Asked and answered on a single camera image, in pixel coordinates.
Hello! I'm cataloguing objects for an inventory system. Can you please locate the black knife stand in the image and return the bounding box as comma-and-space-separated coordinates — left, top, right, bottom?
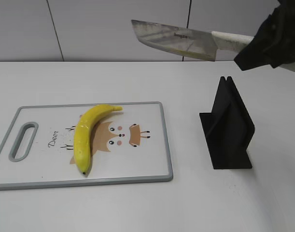
199, 76, 255, 169

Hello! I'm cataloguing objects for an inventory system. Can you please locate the yellow plastic banana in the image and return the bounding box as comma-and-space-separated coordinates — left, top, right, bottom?
73, 104, 123, 174

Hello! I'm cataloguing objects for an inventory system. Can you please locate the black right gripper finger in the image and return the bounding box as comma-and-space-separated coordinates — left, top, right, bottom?
234, 7, 295, 71

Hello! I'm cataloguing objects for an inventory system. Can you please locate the kitchen knife white handle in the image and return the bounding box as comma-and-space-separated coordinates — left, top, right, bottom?
131, 20, 253, 61

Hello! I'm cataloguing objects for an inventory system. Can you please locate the white grey cutting board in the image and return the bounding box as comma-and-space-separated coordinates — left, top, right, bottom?
0, 101, 173, 190

